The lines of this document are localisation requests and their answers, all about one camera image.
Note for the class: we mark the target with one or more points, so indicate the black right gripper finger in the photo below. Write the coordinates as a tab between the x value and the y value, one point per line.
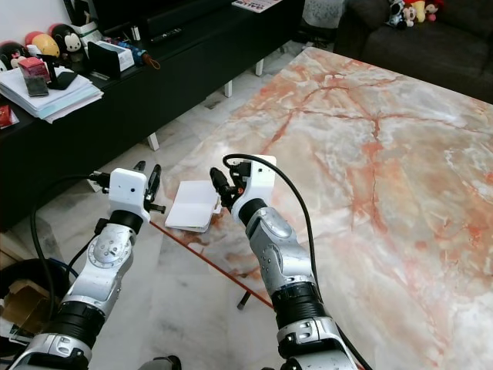
219	183
231	177

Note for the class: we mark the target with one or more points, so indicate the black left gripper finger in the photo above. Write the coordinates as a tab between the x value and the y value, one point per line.
155	176
139	166

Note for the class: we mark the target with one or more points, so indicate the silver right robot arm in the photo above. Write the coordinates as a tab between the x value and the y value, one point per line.
285	254

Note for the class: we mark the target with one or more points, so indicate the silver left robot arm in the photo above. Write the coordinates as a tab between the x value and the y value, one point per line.
104	262

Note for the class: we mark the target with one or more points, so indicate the white folded paper trash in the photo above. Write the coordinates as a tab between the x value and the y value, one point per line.
191	205

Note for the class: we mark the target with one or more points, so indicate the black round rubbish bin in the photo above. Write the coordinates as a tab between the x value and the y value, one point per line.
38	270

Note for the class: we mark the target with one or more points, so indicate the black low TV cabinet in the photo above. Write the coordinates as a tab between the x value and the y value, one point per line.
169	92

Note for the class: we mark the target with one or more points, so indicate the white paper stack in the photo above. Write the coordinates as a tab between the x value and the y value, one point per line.
65	100

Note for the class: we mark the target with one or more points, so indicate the black metal table leg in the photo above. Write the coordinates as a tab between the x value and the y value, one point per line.
244	299

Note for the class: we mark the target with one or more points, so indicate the white and black box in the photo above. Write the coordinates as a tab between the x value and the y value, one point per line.
109	58

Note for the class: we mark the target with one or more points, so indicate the blue folded umbrella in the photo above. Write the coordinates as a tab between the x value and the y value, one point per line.
139	52

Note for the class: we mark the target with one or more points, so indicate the black remote control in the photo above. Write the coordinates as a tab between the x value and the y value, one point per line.
167	36

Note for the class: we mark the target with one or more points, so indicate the red small box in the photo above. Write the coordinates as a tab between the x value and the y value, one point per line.
34	73

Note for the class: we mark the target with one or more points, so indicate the red snack packet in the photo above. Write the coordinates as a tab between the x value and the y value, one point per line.
5	116

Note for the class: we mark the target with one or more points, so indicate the black mouse plush toy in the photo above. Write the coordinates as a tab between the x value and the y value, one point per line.
65	40

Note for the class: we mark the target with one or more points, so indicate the yellow orange plush toy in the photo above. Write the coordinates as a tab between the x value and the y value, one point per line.
42	44

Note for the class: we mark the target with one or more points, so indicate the black television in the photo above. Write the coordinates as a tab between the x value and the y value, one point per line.
162	9

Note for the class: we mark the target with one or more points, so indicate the black robot foot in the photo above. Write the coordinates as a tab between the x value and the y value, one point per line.
160	363

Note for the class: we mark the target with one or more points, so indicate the brown cardboard piece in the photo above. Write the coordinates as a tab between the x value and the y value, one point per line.
27	301

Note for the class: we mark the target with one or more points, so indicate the small black pink plush toy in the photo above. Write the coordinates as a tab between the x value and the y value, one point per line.
11	54

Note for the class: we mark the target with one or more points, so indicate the red white magazine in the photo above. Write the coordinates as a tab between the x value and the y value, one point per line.
256	5

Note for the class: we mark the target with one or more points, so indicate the white lace cloth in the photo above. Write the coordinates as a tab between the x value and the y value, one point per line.
325	11

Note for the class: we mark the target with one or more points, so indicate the white printed paper scrap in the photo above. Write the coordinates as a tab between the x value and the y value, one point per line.
8	331

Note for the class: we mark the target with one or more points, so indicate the dark grey sofa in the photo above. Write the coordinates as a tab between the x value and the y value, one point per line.
424	54

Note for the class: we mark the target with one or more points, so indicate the black white plush toy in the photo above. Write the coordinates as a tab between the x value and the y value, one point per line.
398	12

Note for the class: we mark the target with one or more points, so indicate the red yellow plush toy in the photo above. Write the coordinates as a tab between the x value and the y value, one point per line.
425	9

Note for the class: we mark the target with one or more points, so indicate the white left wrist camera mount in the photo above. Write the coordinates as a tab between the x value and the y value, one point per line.
127	189

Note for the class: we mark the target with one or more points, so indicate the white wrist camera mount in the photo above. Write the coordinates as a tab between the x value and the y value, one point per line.
127	189
260	176

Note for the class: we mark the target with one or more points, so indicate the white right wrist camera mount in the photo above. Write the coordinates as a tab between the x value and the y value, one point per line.
260	176

